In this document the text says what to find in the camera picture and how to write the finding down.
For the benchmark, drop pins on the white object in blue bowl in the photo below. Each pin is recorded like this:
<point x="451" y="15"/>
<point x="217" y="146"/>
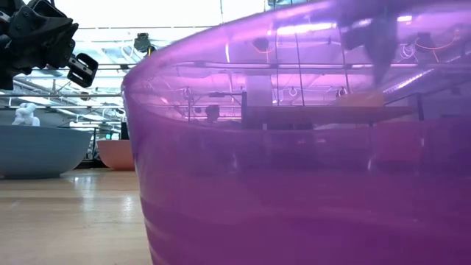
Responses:
<point x="26" y="115"/>

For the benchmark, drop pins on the black overhead camera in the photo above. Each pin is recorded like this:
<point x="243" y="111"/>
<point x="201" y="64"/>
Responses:
<point x="142" y="43"/>

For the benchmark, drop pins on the blue bowl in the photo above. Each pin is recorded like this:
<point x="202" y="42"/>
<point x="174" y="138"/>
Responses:
<point x="37" y="154"/>

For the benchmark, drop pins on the purple translucent bowl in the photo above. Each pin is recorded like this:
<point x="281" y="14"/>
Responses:
<point x="294" y="206"/>

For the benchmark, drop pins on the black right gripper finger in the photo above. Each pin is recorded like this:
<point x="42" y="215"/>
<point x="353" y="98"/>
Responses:
<point x="380" y="68"/>

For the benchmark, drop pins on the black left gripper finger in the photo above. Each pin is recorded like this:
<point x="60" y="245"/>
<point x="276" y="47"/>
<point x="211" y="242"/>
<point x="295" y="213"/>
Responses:
<point x="84" y="70"/>

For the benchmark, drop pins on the coral bowl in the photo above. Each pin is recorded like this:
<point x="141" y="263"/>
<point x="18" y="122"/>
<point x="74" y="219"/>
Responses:
<point x="117" y="154"/>

